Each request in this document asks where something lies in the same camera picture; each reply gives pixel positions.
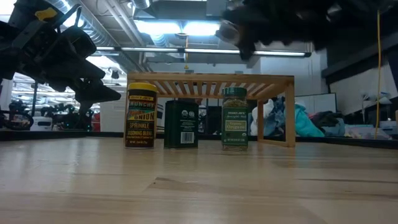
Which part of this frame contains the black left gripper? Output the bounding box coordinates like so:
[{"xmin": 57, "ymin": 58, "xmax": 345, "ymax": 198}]
[{"xmin": 0, "ymin": 0, "xmax": 122, "ymax": 118}]

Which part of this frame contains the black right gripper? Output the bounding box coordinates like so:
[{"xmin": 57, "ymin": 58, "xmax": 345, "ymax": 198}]
[{"xmin": 222, "ymin": 0, "xmax": 336, "ymax": 62}]

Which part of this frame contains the small clear spice jar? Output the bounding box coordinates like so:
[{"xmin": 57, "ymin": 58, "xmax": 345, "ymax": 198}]
[{"xmin": 216, "ymin": 20, "xmax": 241, "ymax": 45}]

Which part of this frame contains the yellow-lid onion spice jar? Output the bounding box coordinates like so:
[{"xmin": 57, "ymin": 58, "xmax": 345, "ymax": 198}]
[{"xmin": 124, "ymin": 82, "xmax": 158, "ymax": 149}]

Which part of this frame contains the green-lid oregano jar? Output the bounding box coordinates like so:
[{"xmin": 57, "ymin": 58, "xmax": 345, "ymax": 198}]
[{"xmin": 221, "ymin": 86, "xmax": 249, "ymax": 152}]

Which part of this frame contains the dark green spice tin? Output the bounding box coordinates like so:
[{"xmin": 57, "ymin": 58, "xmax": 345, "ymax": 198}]
[{"xmin": 164, "ymin": 99, "xmax": 200, "ymax": 149}]

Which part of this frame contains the wooden slatted shelf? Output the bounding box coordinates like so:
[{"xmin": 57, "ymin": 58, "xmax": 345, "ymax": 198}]
[{"xmin": 126, "ymin": 72, "xmax": 296, "ymax": 148}]

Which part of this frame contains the background robot workstation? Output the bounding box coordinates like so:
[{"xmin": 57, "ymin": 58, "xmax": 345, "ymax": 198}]
[{"xmin": 0, "ymin": 99, "xmax": 101, "ymax": 131}]

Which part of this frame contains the white box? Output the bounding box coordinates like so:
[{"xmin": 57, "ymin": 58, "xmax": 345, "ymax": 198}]
[{"xmin": 99, "ymin": 90, "xmax": 127, "ymax": 133}]

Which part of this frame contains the long ceiling light strip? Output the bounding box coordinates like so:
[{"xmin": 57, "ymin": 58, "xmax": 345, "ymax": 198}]
[{"xmin": 96, "ymin": 46, "xmax": 312, "ymax": 58}]

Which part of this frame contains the white partition panel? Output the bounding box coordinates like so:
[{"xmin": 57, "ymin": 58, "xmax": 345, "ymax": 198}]
[{"xmin": 295, "ymin": 92, "xmax": 338, "ymax": 114}]

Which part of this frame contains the pile of blue clothes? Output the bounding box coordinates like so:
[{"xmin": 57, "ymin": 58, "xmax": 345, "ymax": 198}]
[{"xmin": 248, "ymin": 98, "xmax": 346, "ymax": 138}]

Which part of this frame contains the yellow cable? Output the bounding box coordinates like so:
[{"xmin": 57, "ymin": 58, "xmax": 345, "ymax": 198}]
[{"xmin": 374, "ymin": 11, "xmax": 383, "ymax": 140}]

